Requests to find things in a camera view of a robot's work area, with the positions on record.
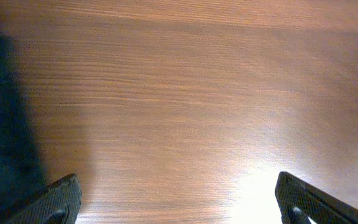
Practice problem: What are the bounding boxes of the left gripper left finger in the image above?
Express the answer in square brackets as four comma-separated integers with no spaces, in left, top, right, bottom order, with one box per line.
[6,174,82,224]

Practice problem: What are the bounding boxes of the black shorts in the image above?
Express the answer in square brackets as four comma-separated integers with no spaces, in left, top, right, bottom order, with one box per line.
[0,33,46,212]

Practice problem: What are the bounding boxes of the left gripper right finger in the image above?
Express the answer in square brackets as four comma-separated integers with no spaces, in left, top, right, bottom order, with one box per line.
[275,172,358,224]

